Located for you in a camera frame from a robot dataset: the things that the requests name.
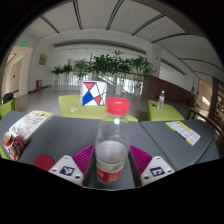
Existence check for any small lime green table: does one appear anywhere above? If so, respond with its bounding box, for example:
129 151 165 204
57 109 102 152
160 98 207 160
147 99 186 122

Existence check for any black bag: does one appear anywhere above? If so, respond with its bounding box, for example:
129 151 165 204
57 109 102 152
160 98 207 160
2 92 15 104

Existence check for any small clear water bottle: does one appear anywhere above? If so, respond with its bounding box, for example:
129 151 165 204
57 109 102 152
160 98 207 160
156 90 166 111

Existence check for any framed wall picture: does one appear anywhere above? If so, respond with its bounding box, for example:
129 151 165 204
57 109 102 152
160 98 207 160
38 53 49 66

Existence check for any white cube with coloured triangles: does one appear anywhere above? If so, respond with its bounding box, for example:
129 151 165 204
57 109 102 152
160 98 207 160
79 80 108 107

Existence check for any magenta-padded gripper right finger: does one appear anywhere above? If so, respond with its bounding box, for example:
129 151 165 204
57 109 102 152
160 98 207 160
128 144 176 187

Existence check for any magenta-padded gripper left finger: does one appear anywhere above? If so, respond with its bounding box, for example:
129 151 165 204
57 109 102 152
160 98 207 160
48 143 98 188

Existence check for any row of potted green plants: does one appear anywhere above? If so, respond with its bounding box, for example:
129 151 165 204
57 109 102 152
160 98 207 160
50 50 155 98

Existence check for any lime green seat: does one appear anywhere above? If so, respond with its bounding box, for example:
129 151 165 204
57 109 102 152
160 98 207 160
0 98 16 119

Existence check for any yellow and white leaflet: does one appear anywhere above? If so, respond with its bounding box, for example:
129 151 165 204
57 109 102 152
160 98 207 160
164 120 202 147

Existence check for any colourful printed magazine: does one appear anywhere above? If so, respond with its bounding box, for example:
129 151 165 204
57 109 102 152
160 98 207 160
8 110 54 144

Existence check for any large lime green table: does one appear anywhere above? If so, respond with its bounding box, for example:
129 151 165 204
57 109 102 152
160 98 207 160
57 94 139 123

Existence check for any clear red-capped water bottle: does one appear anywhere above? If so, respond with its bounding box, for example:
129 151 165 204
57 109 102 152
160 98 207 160
94 97 132 184

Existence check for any brown wooden counter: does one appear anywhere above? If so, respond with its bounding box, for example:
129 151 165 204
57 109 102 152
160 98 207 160
143 74 193 104

